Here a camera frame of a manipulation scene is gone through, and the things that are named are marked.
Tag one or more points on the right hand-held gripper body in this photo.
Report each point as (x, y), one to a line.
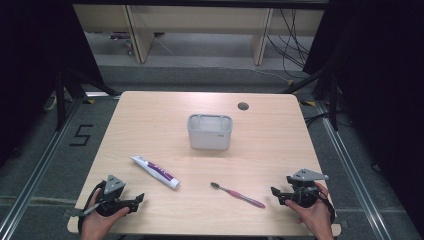
(304, 190)

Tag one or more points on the pink toothbrush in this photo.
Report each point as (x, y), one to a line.
(240, 196)

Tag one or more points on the grey plastic holder box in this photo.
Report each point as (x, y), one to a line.
(210, 133)

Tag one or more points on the light wooden desk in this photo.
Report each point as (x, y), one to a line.
(200, 20)

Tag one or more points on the white purple toothpaste tube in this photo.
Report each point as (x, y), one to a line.
(156, 172)

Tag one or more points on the black metal stand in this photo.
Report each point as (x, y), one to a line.
(333, 100)
(60, 100)

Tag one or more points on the black curtain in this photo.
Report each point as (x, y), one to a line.
(376, 83)
(36, 50)

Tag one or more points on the person's left hand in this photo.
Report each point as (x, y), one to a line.
(100, 224)

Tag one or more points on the aluminium floor rail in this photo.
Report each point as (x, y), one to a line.
(36, 170)
(353, 173)

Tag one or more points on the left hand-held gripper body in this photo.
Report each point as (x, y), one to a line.
(112, 195)

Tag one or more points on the person's right hand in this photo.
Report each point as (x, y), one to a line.
(315, 218)

